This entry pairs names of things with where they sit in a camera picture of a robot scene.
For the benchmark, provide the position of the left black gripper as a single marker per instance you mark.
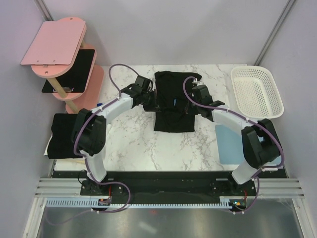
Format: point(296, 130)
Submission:
point(154, 106)

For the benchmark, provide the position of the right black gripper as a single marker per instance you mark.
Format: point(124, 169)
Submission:
point(192, 111)

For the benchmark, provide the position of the black graphic t shirt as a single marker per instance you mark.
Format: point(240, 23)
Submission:
point(173, 116)

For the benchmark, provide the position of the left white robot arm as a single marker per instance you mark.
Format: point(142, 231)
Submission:
point(89, 132)

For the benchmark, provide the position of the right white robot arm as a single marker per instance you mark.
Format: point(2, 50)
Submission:
point(260, 144)

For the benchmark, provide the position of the folded black t shirt stack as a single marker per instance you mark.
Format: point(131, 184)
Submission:
point(61, 145)

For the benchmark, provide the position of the light blue mat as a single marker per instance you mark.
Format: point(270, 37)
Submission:
point(230, 148)

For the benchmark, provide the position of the white plastic basket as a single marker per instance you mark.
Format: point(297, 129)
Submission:
point(256, 93)

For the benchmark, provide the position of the pink three tier shelf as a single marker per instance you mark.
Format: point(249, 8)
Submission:
point(74, 101)

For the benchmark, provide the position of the black clipboard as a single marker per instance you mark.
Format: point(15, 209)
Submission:
point(74, 81)

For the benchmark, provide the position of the pink clipboard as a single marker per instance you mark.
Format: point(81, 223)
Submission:
point(55, 43)

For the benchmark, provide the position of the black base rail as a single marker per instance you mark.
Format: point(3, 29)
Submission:
point(214, 183)

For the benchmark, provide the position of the white slotted cable duct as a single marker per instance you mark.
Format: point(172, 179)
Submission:
point(99, 203)

